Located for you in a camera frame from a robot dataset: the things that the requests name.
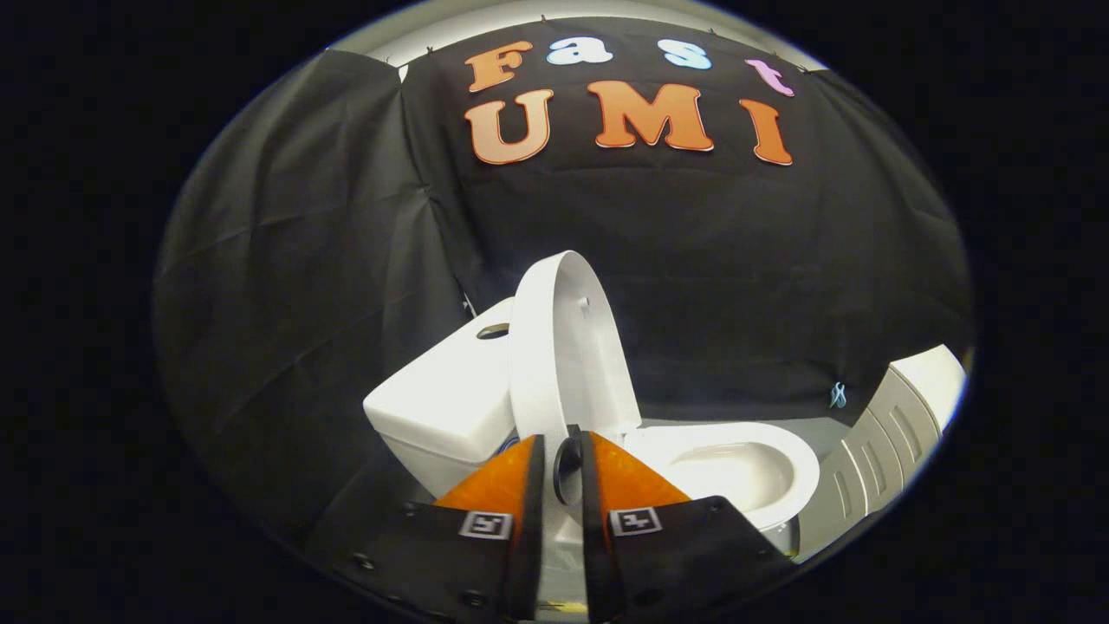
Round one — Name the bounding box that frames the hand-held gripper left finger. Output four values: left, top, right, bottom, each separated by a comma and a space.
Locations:
351, 433, 547, 623

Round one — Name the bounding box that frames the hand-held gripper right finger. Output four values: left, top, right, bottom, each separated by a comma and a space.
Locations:
579, 431, 798, 623

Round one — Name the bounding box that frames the white toilet lid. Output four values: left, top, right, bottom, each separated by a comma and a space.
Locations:
508, 250, 644, 452

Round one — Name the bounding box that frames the white toilet bowl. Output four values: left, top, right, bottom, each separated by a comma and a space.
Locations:
624, 422, 820, 556

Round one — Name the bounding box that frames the white toilet tank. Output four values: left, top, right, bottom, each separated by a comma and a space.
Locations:
363, 297, 521, 499

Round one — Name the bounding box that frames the white panelled cabinet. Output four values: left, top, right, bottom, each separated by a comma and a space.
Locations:
797, 345, 967, 557

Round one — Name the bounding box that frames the black backdrop cloth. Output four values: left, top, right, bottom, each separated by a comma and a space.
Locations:
154, 17, 973, 556

